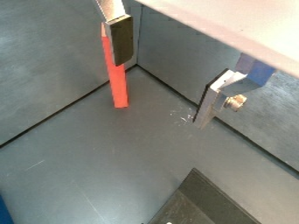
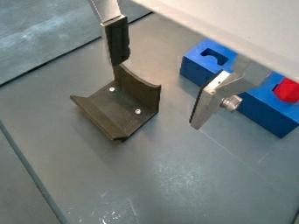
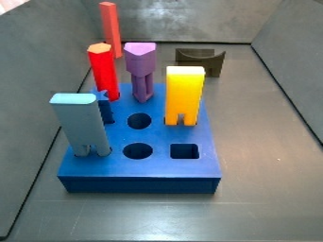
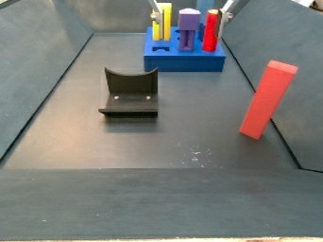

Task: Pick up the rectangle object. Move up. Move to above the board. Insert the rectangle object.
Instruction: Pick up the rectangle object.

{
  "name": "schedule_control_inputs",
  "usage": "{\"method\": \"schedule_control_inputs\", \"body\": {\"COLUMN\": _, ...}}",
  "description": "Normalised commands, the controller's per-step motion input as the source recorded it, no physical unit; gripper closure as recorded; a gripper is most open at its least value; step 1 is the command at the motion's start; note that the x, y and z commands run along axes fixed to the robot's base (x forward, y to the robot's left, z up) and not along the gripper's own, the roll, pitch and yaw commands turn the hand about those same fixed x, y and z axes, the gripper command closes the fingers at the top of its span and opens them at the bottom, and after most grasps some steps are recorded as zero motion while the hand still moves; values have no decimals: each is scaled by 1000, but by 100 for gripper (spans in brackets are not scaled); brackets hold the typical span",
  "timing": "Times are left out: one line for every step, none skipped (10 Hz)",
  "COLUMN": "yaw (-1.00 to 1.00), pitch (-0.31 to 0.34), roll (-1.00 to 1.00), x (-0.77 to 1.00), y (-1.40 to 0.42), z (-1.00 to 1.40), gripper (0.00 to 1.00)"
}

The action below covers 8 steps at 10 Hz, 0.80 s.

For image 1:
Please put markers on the orange-red rectangular block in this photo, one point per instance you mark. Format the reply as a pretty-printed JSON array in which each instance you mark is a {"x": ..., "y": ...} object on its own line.
[{"x": 116, "y": 74}]

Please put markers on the blue shape sorter board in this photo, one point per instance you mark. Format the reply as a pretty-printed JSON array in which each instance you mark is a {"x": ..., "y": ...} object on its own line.
[{"x": 5, "y": 218}]

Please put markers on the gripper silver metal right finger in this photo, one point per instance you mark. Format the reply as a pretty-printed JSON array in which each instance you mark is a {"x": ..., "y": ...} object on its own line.
[{"x": 224, "y": 91}]

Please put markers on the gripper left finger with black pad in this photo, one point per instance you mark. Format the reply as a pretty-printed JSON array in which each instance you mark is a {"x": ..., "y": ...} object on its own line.
[{"x": 117, "y": 27}]

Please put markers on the dark grey curved holder block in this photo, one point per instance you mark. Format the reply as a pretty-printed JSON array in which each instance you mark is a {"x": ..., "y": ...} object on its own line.
[{"x": 198, "y": 203}]

